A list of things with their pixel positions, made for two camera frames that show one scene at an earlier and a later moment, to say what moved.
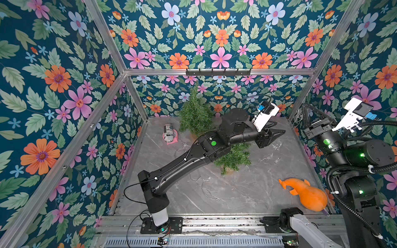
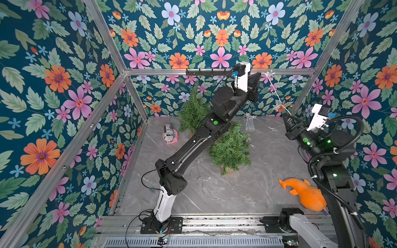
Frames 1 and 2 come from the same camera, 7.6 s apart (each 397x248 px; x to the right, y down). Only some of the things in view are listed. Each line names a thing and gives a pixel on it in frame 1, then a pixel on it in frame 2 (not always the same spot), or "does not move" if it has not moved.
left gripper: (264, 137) to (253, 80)
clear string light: (203, 192) to (283, 102)
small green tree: (239, 156) does not move
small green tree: (197, 115) does not move
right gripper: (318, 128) to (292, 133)
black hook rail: (218, 73) does not move
